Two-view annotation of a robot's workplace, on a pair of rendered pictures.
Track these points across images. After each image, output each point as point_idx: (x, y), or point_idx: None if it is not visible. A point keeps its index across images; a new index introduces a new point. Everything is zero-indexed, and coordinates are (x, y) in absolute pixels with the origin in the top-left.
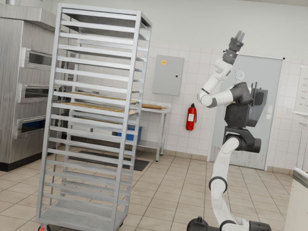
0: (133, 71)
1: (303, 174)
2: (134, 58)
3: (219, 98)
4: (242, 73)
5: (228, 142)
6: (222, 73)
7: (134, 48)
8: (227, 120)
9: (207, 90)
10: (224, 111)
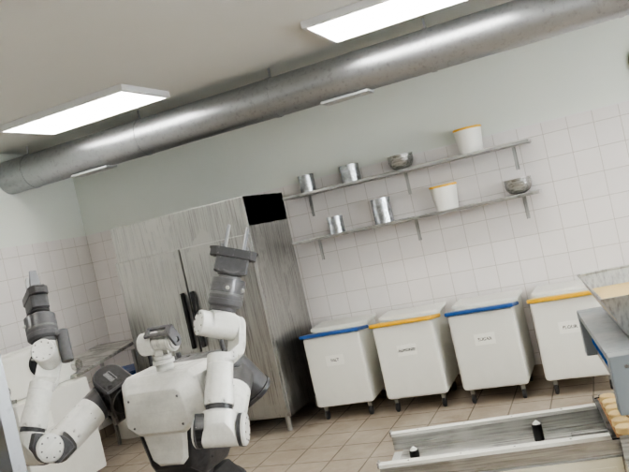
0: (26, 470)
1: (428, 462)
2: (13, 419)
3: (243, 408)
4: (178, 332)
5: None
6: (241, 342)
7: (1, 379)
8: (201, 463)
9: (233, 402)
10: (184, 445)
